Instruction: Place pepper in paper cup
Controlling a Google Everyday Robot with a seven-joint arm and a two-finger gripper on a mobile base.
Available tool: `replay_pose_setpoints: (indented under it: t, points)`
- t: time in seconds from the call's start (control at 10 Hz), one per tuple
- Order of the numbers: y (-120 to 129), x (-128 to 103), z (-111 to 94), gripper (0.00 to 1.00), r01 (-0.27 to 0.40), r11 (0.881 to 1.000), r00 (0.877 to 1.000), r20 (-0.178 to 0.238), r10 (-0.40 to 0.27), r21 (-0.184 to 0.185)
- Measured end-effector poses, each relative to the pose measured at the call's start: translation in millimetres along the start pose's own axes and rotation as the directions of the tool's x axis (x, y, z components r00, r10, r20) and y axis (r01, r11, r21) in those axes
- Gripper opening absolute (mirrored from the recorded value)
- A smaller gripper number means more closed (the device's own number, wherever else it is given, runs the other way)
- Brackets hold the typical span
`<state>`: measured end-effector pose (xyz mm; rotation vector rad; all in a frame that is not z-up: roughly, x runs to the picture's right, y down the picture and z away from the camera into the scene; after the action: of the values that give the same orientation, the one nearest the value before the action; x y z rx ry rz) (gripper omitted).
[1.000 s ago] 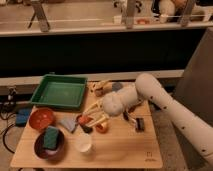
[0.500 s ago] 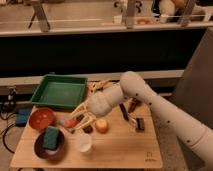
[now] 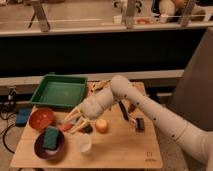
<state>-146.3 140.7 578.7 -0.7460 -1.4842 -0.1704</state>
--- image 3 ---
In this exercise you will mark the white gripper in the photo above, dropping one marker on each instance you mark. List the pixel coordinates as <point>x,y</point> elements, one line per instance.
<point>91,107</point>

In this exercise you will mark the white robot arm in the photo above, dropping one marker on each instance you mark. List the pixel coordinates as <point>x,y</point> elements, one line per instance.
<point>195,141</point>

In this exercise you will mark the white paper cup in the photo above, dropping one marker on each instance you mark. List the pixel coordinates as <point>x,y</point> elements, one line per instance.
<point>84,143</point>

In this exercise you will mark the black remote control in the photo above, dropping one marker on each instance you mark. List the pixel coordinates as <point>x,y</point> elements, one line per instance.
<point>88,129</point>

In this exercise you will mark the yellow red apple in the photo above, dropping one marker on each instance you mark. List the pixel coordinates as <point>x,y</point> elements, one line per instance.
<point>101,125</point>

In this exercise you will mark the green plastic tray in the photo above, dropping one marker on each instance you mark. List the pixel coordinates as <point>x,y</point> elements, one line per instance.
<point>59,91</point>

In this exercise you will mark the green sponge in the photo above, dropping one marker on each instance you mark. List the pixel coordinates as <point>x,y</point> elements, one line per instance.
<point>50,138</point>

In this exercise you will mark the red bowl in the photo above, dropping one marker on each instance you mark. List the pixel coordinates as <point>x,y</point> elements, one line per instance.
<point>41,118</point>

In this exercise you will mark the wooden table board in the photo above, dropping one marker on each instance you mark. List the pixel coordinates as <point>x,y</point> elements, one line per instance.
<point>122,147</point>

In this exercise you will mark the brown chocolate bar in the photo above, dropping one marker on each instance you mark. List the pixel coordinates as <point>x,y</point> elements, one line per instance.
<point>131,108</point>

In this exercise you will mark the dark purple plate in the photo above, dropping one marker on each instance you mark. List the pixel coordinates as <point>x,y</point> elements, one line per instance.
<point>46,153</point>

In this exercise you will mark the blue power box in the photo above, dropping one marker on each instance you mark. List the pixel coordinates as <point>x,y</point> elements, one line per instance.
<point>22,116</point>

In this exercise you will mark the black brush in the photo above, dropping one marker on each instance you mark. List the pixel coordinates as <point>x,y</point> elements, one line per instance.
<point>138,123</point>

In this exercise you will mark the black handled knife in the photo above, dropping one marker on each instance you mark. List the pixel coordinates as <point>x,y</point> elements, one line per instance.
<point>123,110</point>

